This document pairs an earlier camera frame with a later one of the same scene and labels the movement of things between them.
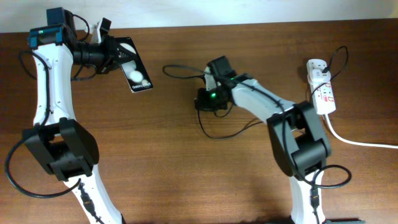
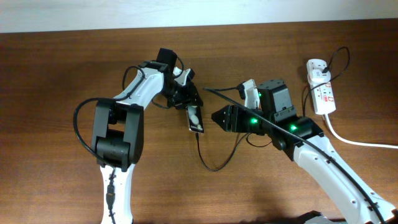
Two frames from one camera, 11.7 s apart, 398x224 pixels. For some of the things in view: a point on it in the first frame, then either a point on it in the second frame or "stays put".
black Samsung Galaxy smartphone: (134, 72) to (195, 118)
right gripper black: (203, 104) to (227, 124)
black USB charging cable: (324, 70) to (229, 158)
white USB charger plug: (317, 76) stays put
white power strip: (323, 93) stays put
